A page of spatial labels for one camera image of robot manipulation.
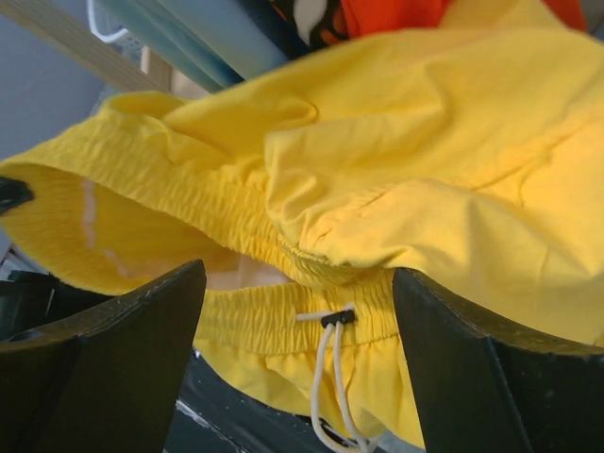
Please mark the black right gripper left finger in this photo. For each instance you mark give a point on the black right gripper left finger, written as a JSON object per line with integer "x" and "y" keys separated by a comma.
{"x": 105, "y": 379}

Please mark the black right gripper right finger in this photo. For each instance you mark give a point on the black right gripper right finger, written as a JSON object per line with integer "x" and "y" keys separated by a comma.
{"x": 484, "y": 383}

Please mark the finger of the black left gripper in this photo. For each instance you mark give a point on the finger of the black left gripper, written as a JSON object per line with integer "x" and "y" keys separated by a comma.
{"x": 13, "y": 193}

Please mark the yellow shorts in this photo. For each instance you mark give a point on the yellow shorts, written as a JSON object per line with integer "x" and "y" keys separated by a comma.
{"x": 471, "y": 152}

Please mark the light blue shorts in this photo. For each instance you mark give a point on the light blue shorts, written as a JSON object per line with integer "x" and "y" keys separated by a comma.
{"x": 216, "y": 44}

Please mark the floral patterned shorts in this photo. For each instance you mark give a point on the floral patterned shorts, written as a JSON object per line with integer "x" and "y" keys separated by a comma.
{"x": 319, "y": 23}

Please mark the orange shorts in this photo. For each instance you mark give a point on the orange shorts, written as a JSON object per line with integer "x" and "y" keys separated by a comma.
{"x": 355, "y": 19}

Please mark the wooden clothes rack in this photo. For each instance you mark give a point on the wooden clothes rack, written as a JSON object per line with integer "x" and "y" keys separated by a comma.
{"x": 60, "y": 29}

